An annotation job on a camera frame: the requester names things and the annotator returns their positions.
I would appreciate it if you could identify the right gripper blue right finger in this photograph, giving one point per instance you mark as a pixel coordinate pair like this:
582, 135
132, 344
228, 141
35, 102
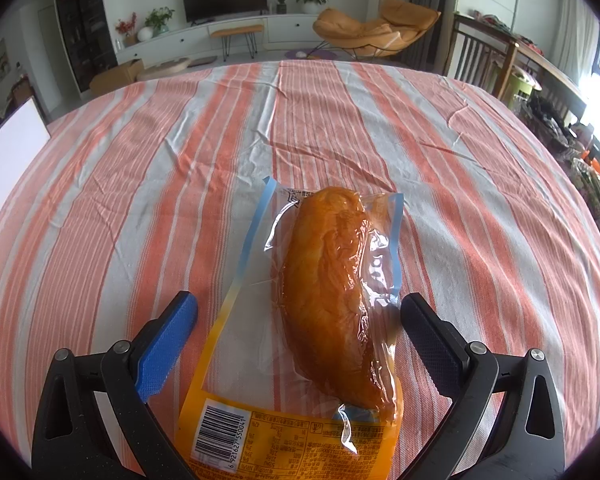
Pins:
526, 440

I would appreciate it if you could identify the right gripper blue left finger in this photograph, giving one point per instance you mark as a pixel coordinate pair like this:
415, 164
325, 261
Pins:
70, 438

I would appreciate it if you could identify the orange chicken breast packet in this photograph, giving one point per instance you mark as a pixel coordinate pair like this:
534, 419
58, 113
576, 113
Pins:
297, 377

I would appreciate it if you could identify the striped orange tablecloth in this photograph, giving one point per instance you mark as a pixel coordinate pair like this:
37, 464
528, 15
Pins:
150, 190

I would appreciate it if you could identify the white cardboard box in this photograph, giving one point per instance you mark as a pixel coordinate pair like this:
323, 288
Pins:
22, 137

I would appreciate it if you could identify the cardboard box on floor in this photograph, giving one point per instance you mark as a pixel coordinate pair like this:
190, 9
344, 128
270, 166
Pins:
116, 78

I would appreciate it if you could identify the dark wooden chair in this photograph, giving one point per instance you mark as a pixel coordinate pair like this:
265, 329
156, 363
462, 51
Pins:
480, 54

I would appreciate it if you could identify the red flower arrangement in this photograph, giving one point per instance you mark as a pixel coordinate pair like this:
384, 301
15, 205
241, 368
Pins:
127, 30

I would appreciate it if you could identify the white sheer curtain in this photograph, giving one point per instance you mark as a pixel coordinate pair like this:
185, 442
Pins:
576, 39

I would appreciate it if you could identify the white vase green plant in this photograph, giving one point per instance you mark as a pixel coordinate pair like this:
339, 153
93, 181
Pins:
156, 23

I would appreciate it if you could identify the white tv cabinet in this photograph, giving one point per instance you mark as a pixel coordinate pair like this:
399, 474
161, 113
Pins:
273, 32

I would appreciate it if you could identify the orange lounge chair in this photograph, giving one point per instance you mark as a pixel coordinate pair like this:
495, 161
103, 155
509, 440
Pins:
398, 25

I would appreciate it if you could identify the black display cabinet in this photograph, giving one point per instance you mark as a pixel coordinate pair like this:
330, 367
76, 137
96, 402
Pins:
85, 32

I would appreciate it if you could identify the grey curtain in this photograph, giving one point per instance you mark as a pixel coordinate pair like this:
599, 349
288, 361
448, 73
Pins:
430, 10

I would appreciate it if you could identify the small dark potted plant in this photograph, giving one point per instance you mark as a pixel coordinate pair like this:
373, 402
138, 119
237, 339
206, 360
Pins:
280, 6

